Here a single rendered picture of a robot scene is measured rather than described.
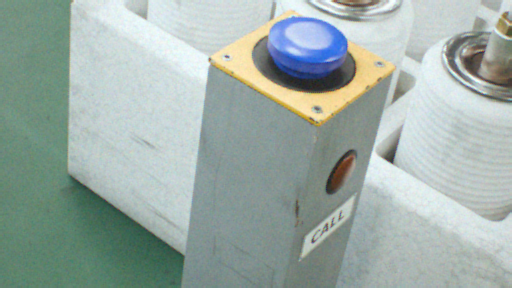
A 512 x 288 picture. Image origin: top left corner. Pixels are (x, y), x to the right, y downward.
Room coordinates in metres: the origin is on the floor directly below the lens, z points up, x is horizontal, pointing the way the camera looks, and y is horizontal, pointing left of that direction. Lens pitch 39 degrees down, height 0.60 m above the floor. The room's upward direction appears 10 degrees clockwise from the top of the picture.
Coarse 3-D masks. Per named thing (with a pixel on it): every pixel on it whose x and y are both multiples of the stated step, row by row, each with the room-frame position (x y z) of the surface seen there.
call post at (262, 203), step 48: (240, 96) 0.40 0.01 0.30; (384, 96) 0.43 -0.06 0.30; (240, 144) 0.40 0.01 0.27; (288, 144) 0.38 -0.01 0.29; (336, 144) 0.39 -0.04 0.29; (240, 192) 0.39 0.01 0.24; (288, 192) 0.38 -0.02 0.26; (336, 192) 0.40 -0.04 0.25; (192, 240) 0.41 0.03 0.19; (240, 240) 0.39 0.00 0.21; (288, 240) 0.38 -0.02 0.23; (336, 240) 0.42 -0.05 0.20
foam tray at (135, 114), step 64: (128, 0) 0.66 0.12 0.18; (128, 64) 0.61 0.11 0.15; (192, 64) 0.59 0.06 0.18; (128, 128) 0.61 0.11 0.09; (192, 128) 0.58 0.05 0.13; (384, 128) 0.55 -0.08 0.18; (128, 192) 0.61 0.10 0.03; (192, 192) 0.57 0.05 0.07; (384, 192) 0.49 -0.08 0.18; (384, 256) 0.48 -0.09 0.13; (448, 256) 0.46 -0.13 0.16
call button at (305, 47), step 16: (304, 16) 0.44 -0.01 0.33; (272, 32) 0.42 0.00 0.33; (288, 32) 0.42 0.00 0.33; (304, 32) 0.42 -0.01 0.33; (320, 32) 0.43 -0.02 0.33; (336, 32) 0.43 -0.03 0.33; (272, 48) 0.41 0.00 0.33; (288, 48) 0.41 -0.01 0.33; (304, 48) 0.41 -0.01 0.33; (320, 48) 0.41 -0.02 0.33; (336, 48) 0.42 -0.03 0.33; (288, 64) 0.40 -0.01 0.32; (304, 64) 0.40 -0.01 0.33; (320, 64) 0.40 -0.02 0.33; (336, 64) 0.41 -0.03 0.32
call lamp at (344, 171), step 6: (348, 156) 0.40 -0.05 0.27; (354, 156) 0.41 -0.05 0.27; (342, 162) 0.40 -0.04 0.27; (348, 162) 0.40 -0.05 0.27; (354, 162) 0.41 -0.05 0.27; (342, 168) 0.40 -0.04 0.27; (348, 168) 0.40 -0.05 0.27; (354, 168) 0.41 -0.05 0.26; (336, 174) 0.39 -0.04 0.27; (342, 174) 0.40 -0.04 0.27; (348, 174) 0.40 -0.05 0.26; (336, 180) 0.39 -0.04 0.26; (342, 180) 0.40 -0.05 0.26; (336, 186) 0.40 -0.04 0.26; (342, 186) 0.40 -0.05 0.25
